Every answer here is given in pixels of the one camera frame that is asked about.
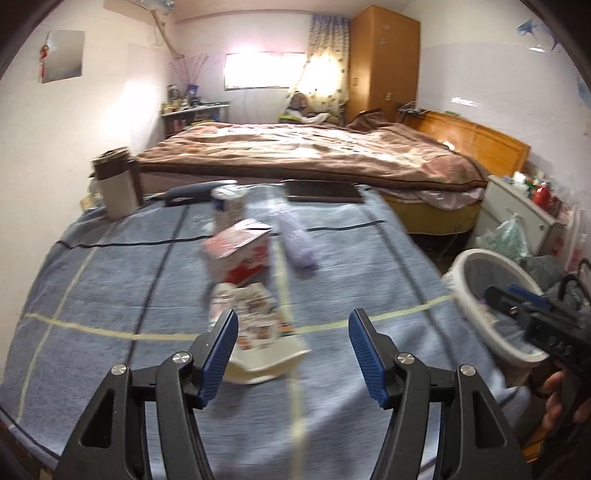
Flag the blue wall sticker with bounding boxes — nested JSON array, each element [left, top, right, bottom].
[[517, 18, 561, 51]]

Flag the brown blanket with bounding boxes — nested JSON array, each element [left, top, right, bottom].
[[136, 121, 490, 191]]

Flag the clear plastic bag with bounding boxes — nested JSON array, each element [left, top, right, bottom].
[[475, 215, 532, 261]]

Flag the red bottle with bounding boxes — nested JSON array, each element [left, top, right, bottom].
[[531, 182, 557, 208]]

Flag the wooden wardrobe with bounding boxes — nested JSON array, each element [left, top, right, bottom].
[[346, 4, 421, 123]]

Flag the wooden headboard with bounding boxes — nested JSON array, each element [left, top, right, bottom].
[[404, 110, 531, 178]]

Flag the white kettle with brown lid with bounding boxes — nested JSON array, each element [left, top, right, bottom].
[[90, 147, 144, 221]]

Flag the cluttered shelf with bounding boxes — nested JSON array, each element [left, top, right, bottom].
[[161, 85, 230, 137]]

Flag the dark blue case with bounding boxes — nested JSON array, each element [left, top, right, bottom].
[[161, 181, 241, 207]]

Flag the white trash basket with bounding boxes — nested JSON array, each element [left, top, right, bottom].
[[445, 249, 552, 386]]

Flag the decorative branches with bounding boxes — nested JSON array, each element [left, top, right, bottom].
[[168, 54, 218, 93]]

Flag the dark tablet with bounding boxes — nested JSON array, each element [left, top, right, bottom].
[[281, 179, 365, 205]]

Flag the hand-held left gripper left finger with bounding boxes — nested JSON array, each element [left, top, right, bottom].
[[53, 308, 240, 480]]

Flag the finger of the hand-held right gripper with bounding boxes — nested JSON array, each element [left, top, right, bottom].
[[505, 285, 552, 311], [485, 286, 532, 330]]

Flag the person's right hand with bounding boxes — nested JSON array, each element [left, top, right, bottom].
[[540, 369, 566, 431]]

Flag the white and red paper carton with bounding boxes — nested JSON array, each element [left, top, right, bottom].
[[201, 219, 274, 287]]

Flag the patterned curtain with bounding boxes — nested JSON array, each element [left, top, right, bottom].
[[295, 14, 352, 123]]

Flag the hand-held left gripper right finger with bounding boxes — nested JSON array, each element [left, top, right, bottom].
[[348, 308, 532, 480]]

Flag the bed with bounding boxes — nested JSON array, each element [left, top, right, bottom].
[[136, 121, 490, 236]]

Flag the plush toy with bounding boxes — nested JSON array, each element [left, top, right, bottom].
[[281, 91, 319, 121]]

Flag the blue checked tablecloth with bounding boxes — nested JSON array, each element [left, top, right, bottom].
[[0, 185, 532, 480]]

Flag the white nightstand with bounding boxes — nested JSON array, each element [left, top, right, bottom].
[[471, 174, 568, 259]]

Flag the window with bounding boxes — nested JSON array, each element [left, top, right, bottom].
[[224, 52, 308, 90]]

